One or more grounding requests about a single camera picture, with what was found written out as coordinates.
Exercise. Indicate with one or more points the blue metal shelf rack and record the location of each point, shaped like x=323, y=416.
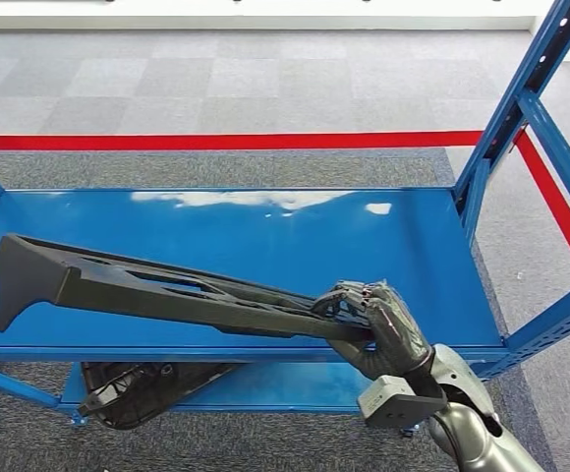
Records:
x=265, y=247

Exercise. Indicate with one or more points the black plastic bracket part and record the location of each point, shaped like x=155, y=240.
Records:
x=118, y=293

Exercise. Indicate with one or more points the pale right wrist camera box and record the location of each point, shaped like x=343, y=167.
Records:
x=398, y=401

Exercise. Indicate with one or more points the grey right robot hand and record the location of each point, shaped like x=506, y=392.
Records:
x=398, y=339

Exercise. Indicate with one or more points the red floor tape line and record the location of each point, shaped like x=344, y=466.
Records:
x=560, y=208

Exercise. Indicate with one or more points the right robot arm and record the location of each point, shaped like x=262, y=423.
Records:
x=481, y=443

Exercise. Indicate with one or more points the black plastic panel part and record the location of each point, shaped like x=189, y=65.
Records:
x=142, y=397

